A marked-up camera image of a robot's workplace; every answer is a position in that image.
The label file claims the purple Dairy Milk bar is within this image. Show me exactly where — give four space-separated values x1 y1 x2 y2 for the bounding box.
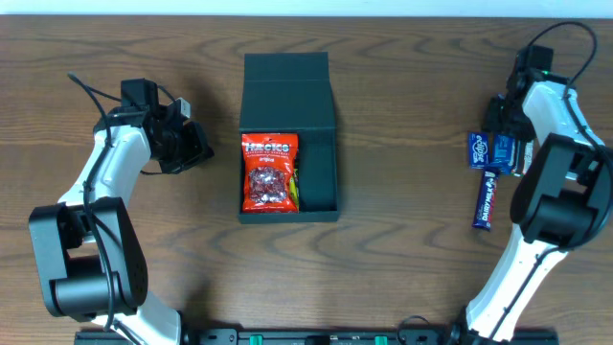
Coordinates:
472 168 499 232

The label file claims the black box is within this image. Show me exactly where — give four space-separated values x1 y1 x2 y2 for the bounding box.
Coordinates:
238 53 340 224

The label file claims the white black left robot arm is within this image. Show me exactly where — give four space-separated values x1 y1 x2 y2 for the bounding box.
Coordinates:
29 99 213 344

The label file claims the green white candy bar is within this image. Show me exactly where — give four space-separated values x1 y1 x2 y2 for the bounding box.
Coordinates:
511 141 534 177

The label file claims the yellow snack bag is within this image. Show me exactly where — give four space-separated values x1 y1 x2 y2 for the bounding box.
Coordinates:
288 168 300 211

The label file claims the blue Eclipse mint pack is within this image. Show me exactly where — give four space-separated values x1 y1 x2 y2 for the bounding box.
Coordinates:
467 132 489 169

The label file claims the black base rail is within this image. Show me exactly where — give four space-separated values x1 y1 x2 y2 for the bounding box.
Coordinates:
73 326 560 345

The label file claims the blue cookie pack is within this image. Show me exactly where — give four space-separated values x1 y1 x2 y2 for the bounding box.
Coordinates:
489 134 516 174

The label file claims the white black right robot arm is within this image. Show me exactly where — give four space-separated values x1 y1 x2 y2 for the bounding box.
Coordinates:
449 69 612 344

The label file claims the red candy bag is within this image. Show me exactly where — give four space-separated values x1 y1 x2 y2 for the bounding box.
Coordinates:
241 133 299 213

